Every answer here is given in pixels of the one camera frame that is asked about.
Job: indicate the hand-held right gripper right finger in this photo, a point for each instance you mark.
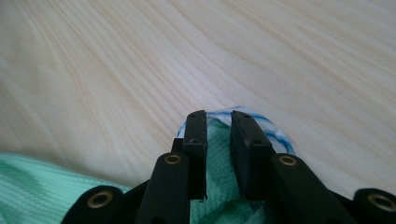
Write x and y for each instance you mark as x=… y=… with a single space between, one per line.
x=249 y=155

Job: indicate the mint green striped garment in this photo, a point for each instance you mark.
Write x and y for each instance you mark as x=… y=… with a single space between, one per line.
x=31 y=193

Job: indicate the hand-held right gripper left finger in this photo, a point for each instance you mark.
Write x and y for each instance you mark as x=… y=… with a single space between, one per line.
x=196 y=146

